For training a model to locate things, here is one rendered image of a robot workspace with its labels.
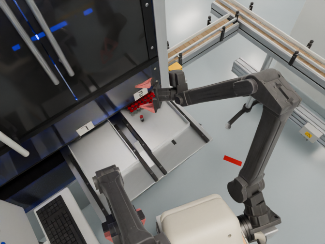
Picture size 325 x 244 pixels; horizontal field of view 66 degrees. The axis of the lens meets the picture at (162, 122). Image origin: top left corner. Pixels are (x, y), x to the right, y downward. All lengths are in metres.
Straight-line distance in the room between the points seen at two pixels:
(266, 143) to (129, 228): 0.42
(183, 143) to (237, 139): 1.11
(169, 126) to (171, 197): 0.90
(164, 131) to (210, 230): 0.76
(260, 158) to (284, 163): 1.64
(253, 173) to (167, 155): 0.60
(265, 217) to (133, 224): 0.50
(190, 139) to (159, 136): 0.17
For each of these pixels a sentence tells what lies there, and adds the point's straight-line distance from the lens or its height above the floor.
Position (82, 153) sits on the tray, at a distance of 1.42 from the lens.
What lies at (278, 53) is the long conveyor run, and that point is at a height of 0.90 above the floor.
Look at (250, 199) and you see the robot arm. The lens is 0.89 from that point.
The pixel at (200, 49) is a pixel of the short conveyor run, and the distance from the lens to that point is 1.69.
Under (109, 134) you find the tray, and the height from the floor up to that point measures 0.88.
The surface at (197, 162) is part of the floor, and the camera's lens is 2.25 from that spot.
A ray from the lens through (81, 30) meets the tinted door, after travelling 0.96.
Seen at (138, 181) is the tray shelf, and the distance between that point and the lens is 1.29.
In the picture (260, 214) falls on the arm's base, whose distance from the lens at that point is 0.93.
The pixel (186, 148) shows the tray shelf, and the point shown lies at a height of 0.88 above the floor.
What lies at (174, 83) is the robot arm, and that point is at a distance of 1.03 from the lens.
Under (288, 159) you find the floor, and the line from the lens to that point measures 2.45.
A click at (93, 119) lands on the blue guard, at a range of 1.29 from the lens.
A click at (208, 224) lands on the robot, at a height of 1.38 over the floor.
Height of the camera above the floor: 2.11
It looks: 61 degrees down
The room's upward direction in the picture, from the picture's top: 7 degrees counter-clockwise
